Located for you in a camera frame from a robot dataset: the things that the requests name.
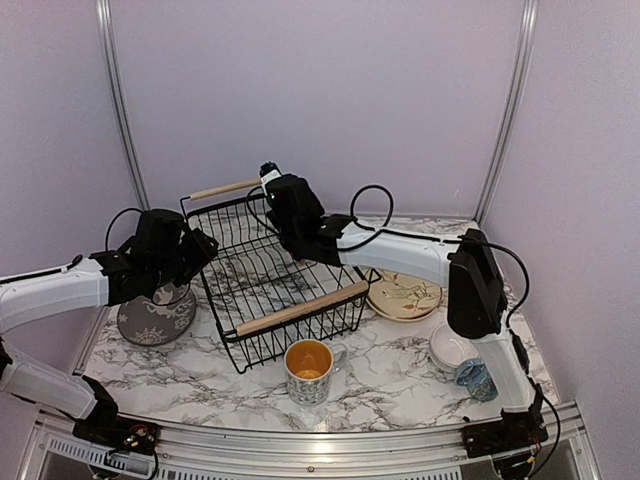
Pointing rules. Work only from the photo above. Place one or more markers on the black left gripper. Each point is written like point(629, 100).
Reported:
point(202, 250)

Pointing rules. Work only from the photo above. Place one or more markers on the black wire dish rack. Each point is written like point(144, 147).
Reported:
point(260, 298)

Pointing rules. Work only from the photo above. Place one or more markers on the grey reindeer plate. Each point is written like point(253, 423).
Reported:
point(160, 320)

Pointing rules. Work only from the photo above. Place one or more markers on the cream gold rimmed plate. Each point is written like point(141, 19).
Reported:
point(402, 298)

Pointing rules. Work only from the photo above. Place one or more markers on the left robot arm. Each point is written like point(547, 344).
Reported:
point(163, 250)

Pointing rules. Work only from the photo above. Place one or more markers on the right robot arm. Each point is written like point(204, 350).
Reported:
point(463, 266)

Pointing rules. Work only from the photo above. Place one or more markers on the patterned mug yellow inside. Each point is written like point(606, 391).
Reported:
point(309, 366)

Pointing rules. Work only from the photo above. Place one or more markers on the white bowl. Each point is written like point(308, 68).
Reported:
point(449, 350)

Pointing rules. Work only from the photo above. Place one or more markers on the blue mug yellow inside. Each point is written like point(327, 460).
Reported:
point(475, 377)

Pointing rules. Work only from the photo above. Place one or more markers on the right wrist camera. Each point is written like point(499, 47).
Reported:
point(269, 173)

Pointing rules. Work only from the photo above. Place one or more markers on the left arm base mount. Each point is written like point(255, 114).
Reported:
point(122, 435)

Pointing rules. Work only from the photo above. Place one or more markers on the front aluminium rail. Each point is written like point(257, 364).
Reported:
point(198, 452)

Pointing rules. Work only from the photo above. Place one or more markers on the left aluminium frame post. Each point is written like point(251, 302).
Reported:
point(108, 40)

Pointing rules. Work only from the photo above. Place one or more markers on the aluminium frame post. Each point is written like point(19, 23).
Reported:
point(108, 40)
point(515, 93)

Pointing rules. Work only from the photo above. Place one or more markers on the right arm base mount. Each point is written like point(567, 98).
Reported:
point(501, 436)

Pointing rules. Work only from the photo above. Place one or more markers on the right aluminium frame post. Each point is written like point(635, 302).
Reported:
point(515, 93)

